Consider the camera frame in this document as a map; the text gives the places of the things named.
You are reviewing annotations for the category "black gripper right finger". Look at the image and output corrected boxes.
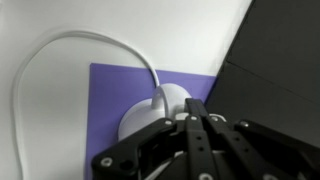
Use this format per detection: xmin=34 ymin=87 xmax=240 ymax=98
xmin=195 ymin=98 xmax=320 ymax=180

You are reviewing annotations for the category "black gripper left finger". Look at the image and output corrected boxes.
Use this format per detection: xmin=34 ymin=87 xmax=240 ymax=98
xmin=90 ymin=98 xmax=219 ymax=180

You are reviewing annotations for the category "white electric kettle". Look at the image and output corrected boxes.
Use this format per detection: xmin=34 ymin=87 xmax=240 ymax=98
xmin=117 ymin=83 xmax=228 ymax=174

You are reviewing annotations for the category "black panel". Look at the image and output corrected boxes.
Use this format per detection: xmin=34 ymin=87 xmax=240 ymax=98
xmin=203 ymin=0 xmax=320 ymax=150

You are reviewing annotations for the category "purple mat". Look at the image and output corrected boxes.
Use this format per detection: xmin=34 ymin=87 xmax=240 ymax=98
xmin=84 ymin=62 xmax=218 ymax=180

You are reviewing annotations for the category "white kettle cable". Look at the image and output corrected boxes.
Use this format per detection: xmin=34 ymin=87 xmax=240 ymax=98
xmin=12 ymin=30 xmax=161 ymax=180

